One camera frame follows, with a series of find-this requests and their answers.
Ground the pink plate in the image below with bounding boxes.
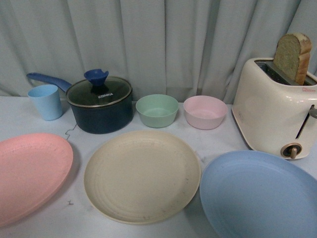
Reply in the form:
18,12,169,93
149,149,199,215
0,133,73,227

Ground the green bowl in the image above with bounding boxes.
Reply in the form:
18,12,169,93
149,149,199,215
136,94,179,128

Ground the pink bowl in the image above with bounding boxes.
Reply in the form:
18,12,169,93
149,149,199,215
183,96,228,130

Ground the beige plate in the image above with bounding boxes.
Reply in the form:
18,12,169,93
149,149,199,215
84,131,201,225

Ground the dark blue saucepan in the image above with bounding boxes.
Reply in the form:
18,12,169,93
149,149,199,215
27,72,133,134

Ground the glass pot lid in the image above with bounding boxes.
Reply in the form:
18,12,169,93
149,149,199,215
66,69,132,108

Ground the grey curtain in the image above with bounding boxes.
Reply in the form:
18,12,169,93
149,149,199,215
0,0,317,104

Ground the light blue cup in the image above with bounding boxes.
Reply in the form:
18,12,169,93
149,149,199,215
27,84,62,121

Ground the cream toaster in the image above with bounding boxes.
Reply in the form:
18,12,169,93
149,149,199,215
232,58,317,159

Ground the blue plate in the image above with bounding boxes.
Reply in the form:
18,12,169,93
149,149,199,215
200,151,317,238

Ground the bread slice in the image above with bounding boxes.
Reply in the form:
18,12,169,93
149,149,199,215
273,32,312,85

